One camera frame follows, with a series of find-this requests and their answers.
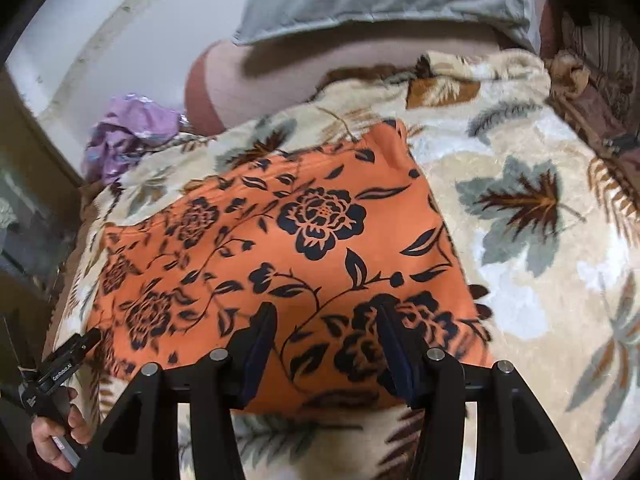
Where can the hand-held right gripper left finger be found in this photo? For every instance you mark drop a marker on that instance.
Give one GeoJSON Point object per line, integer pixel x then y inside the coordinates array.
{"type": "Point", "coordinates": [260, 340]}

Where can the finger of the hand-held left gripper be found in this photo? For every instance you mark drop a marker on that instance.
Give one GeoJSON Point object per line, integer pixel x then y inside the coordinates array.
{"type": "Point", "coordinates": [75, 352]}

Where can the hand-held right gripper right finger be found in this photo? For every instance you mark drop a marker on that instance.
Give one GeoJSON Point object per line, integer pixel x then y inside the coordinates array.
{"type": "Point", "coordinates": [395, 350]}

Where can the orange black floral blouse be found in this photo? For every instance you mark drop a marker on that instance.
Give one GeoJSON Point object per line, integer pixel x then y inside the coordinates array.
{"type": "Point", "coordinates": [280, 260]}

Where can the person's left hand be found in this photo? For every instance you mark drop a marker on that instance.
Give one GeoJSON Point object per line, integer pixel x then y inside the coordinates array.
{"type": "Point", "coordinates": [50, 440]}

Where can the beige leaf print blanket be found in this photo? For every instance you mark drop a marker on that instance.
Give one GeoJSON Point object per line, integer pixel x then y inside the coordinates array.
{"type": "Point", "coordinates": [540, 285]}

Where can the wooden door with glass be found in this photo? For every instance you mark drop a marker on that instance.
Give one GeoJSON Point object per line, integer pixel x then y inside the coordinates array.
{"type": "Point", "coordinates": [30, 135]}

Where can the purple floral cloth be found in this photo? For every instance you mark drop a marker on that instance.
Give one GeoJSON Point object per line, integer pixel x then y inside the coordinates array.
{"type": "Point", "coordinates": [125, 135]}

